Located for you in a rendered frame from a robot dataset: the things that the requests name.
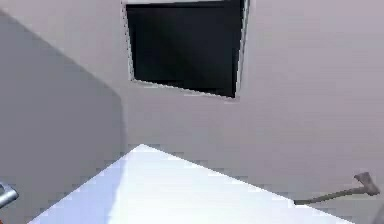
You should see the white table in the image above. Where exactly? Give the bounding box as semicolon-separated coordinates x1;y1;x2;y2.
27;143;355;224

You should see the grey metal cylinder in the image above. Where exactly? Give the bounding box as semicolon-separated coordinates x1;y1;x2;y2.
0;182;20;210

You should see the black window with white frame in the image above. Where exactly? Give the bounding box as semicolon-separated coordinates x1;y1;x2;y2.
121;0;251;100

